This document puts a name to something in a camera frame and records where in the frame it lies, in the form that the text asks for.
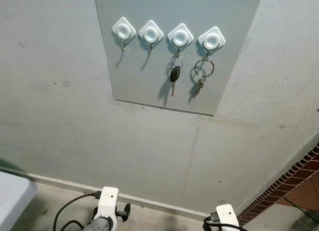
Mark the white plastic square table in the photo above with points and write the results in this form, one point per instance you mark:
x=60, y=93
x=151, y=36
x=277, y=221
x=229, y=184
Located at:
x=15, y=201

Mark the black car key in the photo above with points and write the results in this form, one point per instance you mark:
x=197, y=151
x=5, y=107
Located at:
x=174, y=74

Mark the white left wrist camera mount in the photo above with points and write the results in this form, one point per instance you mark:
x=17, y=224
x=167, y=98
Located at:
x=107, y=203

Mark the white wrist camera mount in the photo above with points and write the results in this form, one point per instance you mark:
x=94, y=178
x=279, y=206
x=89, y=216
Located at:
x=228, y=217
x=107, y=203

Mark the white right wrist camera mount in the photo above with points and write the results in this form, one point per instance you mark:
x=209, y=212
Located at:
x=228, y=217

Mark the grey metal wall panel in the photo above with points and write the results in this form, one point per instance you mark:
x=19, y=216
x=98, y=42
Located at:
x=149, y=81

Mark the white square wall hook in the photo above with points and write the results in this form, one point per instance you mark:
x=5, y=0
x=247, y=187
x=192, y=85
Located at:
x=211, y=40
x=151, y=32
x=124, y=30
x=180, y=36

